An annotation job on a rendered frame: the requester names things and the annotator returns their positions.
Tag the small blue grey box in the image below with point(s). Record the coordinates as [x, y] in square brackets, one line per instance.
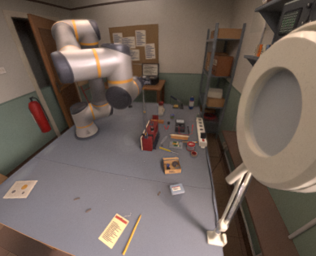
[177, 189]

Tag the wooden parts box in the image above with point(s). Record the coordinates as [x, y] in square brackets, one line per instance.
[171, 165]

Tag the small wooden side table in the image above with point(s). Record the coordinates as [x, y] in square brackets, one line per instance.
[156, 87]

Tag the white blue spray can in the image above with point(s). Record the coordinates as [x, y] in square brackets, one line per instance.
[191, 103]

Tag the brown wooden door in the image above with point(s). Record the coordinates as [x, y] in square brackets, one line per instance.
[45, 45]

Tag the red toolbox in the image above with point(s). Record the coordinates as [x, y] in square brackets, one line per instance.
[210, 116]

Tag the dark multimeter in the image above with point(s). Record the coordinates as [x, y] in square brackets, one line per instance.
[180, 125]

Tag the yellow red repair tag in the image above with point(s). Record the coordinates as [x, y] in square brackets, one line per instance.
[113, 230]

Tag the red battery door rack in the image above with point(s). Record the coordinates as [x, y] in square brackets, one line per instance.
[146, 143]

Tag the red fire extinguisher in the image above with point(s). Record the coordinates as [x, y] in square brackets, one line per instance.
[39, 117]

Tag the grey electronic receiver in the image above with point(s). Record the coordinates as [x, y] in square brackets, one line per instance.
[293, 18]

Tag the white wall socket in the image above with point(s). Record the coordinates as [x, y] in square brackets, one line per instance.
[2, 70]

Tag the brown cardboard box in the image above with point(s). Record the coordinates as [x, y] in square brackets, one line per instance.
[221, 64]

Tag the small red round tin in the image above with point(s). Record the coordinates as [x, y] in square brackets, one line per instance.
[193, 154]

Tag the white magnifier lamp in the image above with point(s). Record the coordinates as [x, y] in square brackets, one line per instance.
[279, 113]

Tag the grey metal shelf unit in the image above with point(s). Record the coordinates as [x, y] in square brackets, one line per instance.
[214, 64]

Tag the red portable radio body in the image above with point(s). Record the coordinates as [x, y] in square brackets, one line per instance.
[152, 130]

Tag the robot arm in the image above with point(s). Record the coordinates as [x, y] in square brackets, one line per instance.
[95, 61]

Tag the dark soldering iron stand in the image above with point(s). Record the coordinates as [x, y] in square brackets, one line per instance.
[177, 105]

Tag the white card with dots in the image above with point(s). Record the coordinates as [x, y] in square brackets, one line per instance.
[20, 189]

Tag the white box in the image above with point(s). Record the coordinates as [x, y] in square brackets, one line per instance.
[215, 92]

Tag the dark bench instrument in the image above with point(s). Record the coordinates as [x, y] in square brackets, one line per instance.
[150, 80]

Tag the brown side bench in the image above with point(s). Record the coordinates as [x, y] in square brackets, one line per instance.
[260, 199]

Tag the green circuit board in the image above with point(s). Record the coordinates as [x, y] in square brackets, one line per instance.
[175, 145]

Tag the cork notice board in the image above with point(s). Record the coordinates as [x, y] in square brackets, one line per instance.
[149, 34]

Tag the white bottle red cap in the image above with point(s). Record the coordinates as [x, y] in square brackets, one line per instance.
[161, 109]

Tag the small tan cardboard box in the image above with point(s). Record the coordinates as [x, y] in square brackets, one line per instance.
[215, 102]

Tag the silver tweezers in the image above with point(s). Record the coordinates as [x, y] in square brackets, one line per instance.
[163, 140]

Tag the red solder spool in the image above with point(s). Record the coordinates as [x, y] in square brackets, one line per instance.
[191, 146]

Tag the wooden strip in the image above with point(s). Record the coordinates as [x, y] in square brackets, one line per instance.
[179, 136]

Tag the yellow pencil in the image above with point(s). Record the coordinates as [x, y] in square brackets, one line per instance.
[132, 235]

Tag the white power strip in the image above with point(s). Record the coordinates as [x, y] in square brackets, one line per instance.
[201, 130]

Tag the black framed notice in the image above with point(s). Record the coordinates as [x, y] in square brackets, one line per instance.
[150, 70]

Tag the small grey wall shelf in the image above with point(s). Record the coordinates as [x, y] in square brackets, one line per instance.
[253, 58]

